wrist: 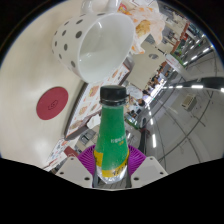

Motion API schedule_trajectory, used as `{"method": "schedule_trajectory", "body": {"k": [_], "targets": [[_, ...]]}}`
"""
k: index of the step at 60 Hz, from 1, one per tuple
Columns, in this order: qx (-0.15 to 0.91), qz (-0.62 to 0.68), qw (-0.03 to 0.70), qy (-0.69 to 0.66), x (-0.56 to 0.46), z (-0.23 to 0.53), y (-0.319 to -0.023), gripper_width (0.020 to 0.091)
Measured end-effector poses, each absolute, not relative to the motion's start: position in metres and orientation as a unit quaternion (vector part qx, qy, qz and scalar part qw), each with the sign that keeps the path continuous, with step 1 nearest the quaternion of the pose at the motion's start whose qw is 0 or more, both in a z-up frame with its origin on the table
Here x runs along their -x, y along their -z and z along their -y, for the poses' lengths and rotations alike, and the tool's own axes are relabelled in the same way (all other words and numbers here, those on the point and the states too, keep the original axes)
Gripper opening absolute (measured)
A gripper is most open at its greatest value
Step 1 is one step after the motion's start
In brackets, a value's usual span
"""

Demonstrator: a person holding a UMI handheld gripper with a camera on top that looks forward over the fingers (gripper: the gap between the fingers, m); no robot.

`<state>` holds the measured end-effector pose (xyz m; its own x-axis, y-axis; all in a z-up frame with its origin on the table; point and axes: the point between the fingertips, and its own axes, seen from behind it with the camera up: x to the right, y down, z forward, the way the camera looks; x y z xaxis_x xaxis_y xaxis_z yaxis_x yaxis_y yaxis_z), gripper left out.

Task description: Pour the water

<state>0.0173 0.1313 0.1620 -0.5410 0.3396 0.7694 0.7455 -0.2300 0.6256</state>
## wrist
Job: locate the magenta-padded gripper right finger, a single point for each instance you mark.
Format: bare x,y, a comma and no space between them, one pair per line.
149,171

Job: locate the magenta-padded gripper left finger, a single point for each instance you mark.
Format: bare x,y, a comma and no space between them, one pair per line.
74,171

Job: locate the green drink bottle black cap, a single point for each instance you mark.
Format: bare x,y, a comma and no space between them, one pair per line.
111,140

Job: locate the crumpled white napkin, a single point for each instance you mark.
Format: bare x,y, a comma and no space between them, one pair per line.
93,121

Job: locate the flat round red coaster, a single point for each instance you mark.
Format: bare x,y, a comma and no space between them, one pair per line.
52,103

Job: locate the printed paper tray liner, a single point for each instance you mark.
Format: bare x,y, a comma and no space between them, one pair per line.
87,100

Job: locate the ceiling air conditioner unit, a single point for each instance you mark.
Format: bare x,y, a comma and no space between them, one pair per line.
188,102

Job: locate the group of ceiling lights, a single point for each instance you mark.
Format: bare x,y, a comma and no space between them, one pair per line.
196,86

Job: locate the beige wooden chair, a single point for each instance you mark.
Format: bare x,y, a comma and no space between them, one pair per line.
143,68

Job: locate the white polka dot mug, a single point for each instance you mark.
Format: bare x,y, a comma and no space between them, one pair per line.
66,36

